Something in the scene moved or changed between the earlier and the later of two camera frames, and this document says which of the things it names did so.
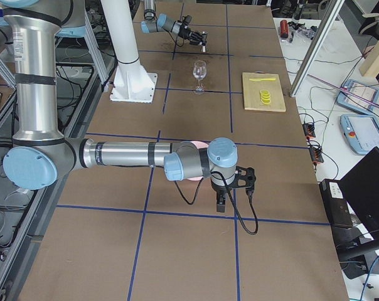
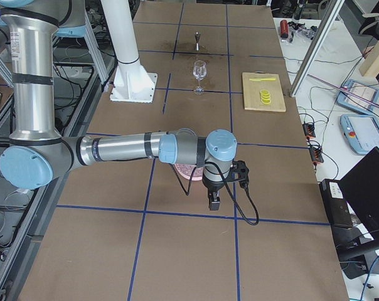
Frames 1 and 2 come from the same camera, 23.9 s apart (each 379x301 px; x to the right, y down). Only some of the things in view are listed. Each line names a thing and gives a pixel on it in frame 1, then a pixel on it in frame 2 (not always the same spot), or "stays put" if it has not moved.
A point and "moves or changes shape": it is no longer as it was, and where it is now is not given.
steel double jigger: x=204 y=34 moves or changes shape
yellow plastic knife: x=261 y=79 stays put
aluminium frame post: x=332 y=7 stays put
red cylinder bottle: x=284 y=29 stays put
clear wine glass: x=199 y=71 stays put
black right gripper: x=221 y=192 to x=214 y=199
